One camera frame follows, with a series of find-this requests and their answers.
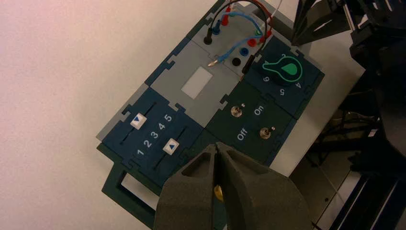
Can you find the white slider cap blue arrow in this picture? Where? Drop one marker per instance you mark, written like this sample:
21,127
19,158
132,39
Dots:
138,121
171,147

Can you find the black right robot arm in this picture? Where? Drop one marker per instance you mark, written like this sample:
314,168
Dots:
387,95

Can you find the silver metal toggle switch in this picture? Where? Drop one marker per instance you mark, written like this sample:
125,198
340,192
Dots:
265,133
236,110

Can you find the yellow round push button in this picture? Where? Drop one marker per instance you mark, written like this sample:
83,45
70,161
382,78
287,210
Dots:
218,193

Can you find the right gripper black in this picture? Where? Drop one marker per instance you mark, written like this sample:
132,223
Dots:
377,19

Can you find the green rotary pointer knob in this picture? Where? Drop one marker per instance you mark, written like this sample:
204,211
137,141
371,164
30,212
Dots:
287,70

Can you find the black metal frame rail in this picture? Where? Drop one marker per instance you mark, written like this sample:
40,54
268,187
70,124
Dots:
368,206

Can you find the dark green grey control box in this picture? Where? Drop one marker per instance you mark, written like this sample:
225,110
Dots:
190,63

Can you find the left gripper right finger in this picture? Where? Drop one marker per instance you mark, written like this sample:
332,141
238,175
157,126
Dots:
260,203

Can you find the pale rectangular display window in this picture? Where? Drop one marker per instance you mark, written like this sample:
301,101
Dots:
196,82

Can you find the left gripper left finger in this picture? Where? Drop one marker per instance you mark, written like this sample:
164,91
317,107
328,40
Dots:
190,196

